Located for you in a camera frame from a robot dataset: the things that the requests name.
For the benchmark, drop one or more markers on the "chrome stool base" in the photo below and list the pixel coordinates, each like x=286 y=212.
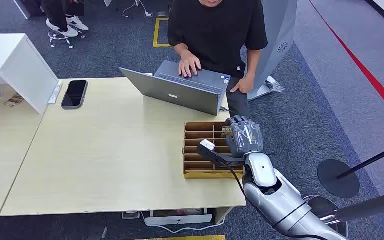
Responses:
x=59 y=36

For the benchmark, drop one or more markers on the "person's left hand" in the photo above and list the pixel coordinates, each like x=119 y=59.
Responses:
x=244 y=85

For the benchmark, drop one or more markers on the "white cabinet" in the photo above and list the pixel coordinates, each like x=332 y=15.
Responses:
x=19 y=66

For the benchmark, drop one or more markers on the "person's hand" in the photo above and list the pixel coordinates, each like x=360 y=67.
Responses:
x=244 y=85
x=189 y=64

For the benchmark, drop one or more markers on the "person's left forearm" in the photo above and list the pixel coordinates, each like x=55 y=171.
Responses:
x=252 y=63

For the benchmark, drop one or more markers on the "clear plastic bag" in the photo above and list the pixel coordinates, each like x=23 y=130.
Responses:
x=274 y=85

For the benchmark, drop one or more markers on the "black stanchion pole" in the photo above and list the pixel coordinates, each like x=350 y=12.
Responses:
x=371 y=160

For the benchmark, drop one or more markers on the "person's right forearm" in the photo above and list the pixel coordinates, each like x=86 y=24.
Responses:
x=183 y=50

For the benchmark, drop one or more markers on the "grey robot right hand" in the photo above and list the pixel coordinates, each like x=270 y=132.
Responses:
x=245 y=139

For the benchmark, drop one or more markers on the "cardboard slotted card holder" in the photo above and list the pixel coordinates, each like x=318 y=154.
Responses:
x=198 y=165

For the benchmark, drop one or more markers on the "grey laptop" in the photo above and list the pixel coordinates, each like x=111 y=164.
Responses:
x=178 y=94

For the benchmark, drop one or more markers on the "seated person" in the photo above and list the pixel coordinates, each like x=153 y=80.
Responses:
x=58 y=15

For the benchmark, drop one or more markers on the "brown printed leaflet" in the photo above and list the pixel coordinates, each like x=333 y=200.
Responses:
x=14 y=100

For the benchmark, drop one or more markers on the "black round stanchion base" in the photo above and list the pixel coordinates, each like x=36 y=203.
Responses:
x=336 y=180

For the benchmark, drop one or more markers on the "white label strip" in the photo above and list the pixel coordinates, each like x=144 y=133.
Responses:
x=55 y=93

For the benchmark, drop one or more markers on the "silver stanchion pole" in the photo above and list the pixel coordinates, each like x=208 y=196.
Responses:
x=367 y=208

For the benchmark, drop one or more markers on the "white box under table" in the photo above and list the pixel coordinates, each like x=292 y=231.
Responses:
x=178 y=219

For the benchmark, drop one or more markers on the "black smartphone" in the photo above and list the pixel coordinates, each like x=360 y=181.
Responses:
x=74 y=94

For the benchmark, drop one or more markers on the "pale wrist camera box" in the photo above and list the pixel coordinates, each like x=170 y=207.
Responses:
x=208 y=146

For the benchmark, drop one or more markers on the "grey standing kiosk panel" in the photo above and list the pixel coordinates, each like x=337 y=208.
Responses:
x=278 y=33

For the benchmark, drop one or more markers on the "person's right hand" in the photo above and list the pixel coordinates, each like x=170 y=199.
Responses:
x=189 y=64

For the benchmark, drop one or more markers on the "chrome round stanchion base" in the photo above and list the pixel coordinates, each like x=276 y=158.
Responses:
x=321 y=207

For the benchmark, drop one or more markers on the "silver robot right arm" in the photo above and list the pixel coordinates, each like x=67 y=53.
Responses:
x=278 y=198

